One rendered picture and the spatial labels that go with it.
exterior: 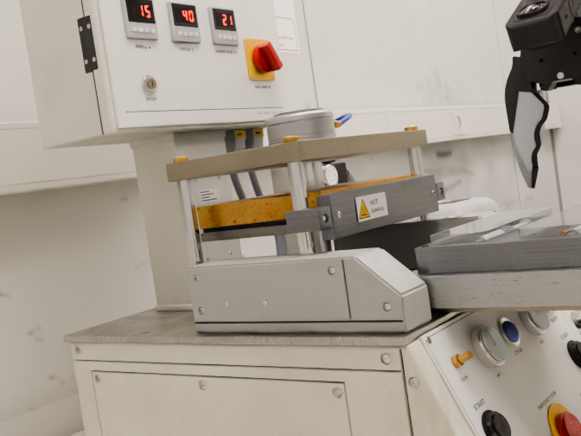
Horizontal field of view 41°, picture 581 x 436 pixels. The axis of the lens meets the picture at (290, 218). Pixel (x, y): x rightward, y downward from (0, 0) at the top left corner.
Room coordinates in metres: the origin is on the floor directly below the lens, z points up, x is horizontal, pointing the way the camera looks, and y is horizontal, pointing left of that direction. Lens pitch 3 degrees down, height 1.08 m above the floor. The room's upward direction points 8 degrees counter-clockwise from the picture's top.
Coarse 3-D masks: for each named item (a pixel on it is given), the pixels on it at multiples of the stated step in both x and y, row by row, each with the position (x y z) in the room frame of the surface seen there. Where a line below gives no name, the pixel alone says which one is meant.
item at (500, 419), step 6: (492, 414) 0.66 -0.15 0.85; (498, 414) 0.67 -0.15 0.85; (486, 420) 0.66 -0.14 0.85; (492, 420) 0.66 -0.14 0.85; (498, 420) 0.66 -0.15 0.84; (504, 420) 0.67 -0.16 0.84; (492, 426) 0.65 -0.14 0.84; (498, 426) 0.66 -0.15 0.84; (504, 426) 0.66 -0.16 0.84; (492, 432) 0.65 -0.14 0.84; (498, 432) 0.65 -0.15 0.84; (504, 432) 0.66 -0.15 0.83; (510, 432) 0.66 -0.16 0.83
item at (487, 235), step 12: (528, 216) 0.78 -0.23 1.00; (540, 216) 0.80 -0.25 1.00; (492, 228) 0.70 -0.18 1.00; (504, 228) 0.72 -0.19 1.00; (516, 228) 0.75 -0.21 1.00; (432, 240) 0.72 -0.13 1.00; (444, 240) 0.71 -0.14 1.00; (456, 240) 0.70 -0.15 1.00; (468, 240) 0.70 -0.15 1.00; (480, 240) 0.69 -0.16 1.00
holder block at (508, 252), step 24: (504, 240) 0.67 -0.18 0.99; (528, 240) 0.66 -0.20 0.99; (552, 240) 0.64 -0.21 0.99; (576, 240) 0.63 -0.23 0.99; (432, 264) 0.71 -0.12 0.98; (456, 264) 0.70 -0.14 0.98; (480, 264) 0.68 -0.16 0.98; (504, 264) 0.67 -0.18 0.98; (528, 264) 0.66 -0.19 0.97; (552, 264) 0.65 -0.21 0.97; (576, 264) 0.63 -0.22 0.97
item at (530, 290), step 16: (416, 272) 0.74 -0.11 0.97; (464, 272) 0.69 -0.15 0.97; (480, 272) 0.68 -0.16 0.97; (496, 272) 0.67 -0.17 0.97; (512, 272) 0.66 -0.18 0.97; (528, 272) 0.65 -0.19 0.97; (544, 272) 0.64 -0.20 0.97; (560, 272) 0.63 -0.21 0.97; (576, 272) 0.62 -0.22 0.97; (432, 288) 0.70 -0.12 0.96; (448, 288) 0.69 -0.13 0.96; (464, 288) 0.68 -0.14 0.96; (480, 288) 0.67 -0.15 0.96; (496, 288) 0.67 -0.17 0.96; (512, 288) 0.66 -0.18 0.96; (528, 288) 0.65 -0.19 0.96; (544, 288) 0.64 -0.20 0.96; (560, 288) 0.63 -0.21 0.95; (576, 288) 0.63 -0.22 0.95; (432, 304) 0.70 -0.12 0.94; (448, 304) 0.69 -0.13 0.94; (464, 304) 0.68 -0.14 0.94; (480, 304) 0.68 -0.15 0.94; (496, 304) 0.67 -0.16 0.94; (512, 304) 0.66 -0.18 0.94; (528, 304) 0.65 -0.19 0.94; (544, 304) 0.64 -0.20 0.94; (560, 304) 0.63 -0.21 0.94; (576, 304) 0.63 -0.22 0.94
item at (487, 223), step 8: (536, 208) 0.84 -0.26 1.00; (544, 208) 0.82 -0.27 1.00; (488, 216) 0.83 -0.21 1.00; (496, 216) 0.82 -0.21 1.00; (504, 216) 0.80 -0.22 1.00; (512, 216) 0.79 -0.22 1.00; (520, 216) 0.78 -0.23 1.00; (464, 224) 0.78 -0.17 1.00; (472, 224) 0.77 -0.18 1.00; (480, 224) 0.76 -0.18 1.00; (488, 224) 0.75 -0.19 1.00; (496, 224) 0.73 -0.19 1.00; (440, 232) 0.74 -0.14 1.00; (448, 232) 0.73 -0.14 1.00; (456, 232) 0.72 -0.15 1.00; (464, 232) 0.71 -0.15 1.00; (472, 232) 0.70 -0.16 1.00
